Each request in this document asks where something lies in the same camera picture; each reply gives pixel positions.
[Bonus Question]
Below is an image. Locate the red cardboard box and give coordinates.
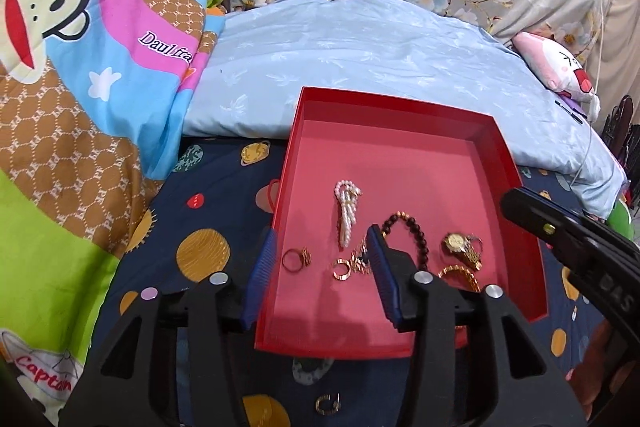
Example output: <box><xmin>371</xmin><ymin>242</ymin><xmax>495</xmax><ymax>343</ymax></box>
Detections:
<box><xmin>254</xmin><ymin>87</ymin><xmax>548</xmax><ymax>360</ymax></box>

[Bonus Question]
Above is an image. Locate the navy planet print bed sheet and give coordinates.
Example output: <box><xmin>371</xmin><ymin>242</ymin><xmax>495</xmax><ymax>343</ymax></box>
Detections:
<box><xmin>95</xmin><ymin>134</ymin><xmax>626</xmax><ymax>427</ymax></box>

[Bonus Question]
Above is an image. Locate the dark beaded bracelet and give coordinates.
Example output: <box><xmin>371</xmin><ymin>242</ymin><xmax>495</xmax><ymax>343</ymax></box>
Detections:
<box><xmin>381</xmin><ymin>212</ymin><xmax>431</xmax><ymax>273</ymax></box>

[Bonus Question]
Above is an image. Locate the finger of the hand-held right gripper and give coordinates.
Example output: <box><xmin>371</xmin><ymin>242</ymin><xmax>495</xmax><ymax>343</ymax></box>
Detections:
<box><xmin>500</xmin><ymin>187</ymin><xmax>587</xmax><ymax>259</ymax></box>

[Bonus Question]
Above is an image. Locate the pearl bracelet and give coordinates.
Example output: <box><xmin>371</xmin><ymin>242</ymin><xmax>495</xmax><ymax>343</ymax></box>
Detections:
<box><xmin>334</xmin><ymin>179</ymin><xmax>362</xmax><ymax>250</ymax></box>

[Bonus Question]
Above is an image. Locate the gold wrist watch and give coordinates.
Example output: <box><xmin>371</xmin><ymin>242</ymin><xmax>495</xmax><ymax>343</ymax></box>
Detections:
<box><xmin>442</xmin><ymin>232</ymin><xmax>485</xmax><ymax>270</ymax></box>

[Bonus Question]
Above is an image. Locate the gold clasp-shaped earring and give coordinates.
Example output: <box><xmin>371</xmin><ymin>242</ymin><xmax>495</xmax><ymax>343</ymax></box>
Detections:
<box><xmin>315</xmin><ymin>393</ymin><xmax>342</xmax><ymax>414</ymax></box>

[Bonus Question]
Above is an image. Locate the pink plush pillow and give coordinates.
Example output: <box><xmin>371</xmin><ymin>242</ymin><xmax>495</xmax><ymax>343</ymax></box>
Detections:
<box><xmin>512</xmin><ymin>31</ymin><xmax>601</xmax><ymax>105</ymax></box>

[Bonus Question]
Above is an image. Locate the beige curtain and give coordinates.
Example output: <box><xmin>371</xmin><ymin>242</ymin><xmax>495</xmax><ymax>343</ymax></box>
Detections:
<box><xmin>585</xmin><ymin>0</ymin><xmax>640</xmax><ymax>108</ymax></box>

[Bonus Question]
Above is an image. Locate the cartoon monkey blanket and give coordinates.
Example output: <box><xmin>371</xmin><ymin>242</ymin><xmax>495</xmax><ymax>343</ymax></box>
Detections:
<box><xmin>0</xmin><ymin>0</ymin><xmax>231</xmax><ymax>408</ymax></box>

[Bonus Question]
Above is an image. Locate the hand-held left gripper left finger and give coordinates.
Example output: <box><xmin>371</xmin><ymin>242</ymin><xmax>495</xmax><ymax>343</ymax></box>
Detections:
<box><xmin>60</xmin><ymin>227</ymin><xmax>278</xmax><ymax>427</ymax></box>

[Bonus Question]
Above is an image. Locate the ring with stone setting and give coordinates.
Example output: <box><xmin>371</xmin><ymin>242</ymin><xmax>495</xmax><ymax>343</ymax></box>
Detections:
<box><xmin>282</xmin><ymin>247</ymin><xmax>313</xmax><ymax>273</ymax></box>

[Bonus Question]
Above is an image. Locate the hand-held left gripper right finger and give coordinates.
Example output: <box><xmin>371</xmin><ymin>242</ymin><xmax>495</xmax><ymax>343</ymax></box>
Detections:
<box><xmin>366</xmin><ymin>223</ymin><xmax>586</xmax><ymax>427</ymax></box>

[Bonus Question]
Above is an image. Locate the green cushion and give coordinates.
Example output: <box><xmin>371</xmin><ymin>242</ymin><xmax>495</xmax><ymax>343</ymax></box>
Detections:
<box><xmin>607</xmin><ymin>202</ymin><xmax>633</xmax><ymax>238</ymax></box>

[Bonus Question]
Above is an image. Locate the light blue pillow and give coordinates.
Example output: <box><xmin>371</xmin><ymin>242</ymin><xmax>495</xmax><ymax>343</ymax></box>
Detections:
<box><xmin>182</xmin><ymin>0</ymin><xmax>628</xmax><ymax>218</ymax></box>

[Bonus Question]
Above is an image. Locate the gold chain bracelet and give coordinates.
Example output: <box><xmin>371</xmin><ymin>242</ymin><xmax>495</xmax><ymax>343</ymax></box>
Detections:
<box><xmin>437</xmin><ymin>264</ymin><xmax>482</xmax><ymax>293</ymax></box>

